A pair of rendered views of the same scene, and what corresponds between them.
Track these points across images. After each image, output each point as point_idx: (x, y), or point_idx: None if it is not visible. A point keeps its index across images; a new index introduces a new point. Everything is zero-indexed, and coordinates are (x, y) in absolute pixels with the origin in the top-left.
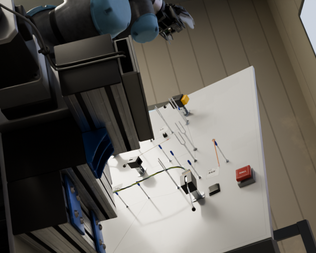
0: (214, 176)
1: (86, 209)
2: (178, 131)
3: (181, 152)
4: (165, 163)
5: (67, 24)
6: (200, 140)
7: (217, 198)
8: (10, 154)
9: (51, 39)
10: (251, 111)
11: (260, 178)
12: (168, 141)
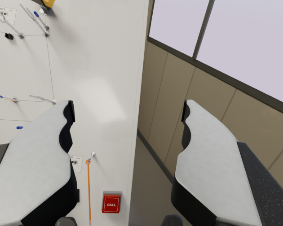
0: (75, 172)
1: None
2: (31, 41)
3: (34, 94)
4: (8, 101)
5: None
6: (63, 87)
7: (75, 210)
8: None
9: None
10: (134, 79)
11: (125, 206)
12: (15, 54)
